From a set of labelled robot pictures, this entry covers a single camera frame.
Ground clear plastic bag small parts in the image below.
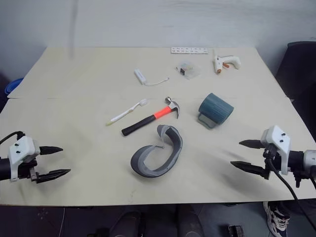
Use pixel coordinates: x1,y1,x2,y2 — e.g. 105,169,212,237
175,59,202,80

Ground black chair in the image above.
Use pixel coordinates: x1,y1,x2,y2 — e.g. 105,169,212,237
275,41,316,139

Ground claw hammer orange black handle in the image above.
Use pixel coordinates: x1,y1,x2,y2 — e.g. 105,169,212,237
121,96,182,137

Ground grey curled strap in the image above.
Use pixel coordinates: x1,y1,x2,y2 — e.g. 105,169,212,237
130,124,184,177

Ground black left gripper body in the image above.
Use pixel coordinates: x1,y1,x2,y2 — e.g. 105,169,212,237
17,159,39,184

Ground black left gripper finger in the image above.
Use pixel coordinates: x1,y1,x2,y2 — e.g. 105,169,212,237
39,146,64,156
36,168,72,184

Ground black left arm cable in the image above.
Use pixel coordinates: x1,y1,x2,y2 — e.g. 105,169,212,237
0,131,25,145

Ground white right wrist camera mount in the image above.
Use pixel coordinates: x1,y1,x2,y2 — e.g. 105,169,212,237
260,125,292,176

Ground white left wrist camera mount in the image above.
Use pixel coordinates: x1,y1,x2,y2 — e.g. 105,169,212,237
7,137,41,182

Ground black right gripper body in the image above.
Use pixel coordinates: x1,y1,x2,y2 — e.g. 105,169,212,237
262,144,282,180

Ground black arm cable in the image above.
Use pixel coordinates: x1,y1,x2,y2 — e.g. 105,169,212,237
0,131,25,145
264,147,301,201

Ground white printed label strip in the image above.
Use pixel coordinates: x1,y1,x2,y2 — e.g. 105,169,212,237
170,46,208,54

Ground white adapter with cable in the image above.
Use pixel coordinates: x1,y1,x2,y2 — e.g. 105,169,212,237
134,69,170,86

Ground white toothbrush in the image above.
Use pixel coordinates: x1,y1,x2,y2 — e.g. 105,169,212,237
105,98,149,127

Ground white black sneaker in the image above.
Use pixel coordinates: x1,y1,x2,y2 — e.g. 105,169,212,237
262,200,290,234

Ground teal ribbed mug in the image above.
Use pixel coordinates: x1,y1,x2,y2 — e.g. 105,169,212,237
197,92,235,130

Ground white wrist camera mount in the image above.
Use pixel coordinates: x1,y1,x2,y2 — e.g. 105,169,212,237
260,125,292,176
7,137,41,182

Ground blue bowl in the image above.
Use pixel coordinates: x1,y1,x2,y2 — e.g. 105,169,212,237
4,77,25,95

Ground white glue gun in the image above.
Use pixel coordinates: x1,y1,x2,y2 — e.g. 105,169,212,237
211,48,242,75

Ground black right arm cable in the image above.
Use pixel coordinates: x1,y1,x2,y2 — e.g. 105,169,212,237
264,147,301,201

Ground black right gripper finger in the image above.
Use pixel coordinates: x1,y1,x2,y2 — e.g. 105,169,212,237
238,139,263,150
230,160,270,180

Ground small black block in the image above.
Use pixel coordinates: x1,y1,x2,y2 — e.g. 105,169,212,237
227,224,245,237

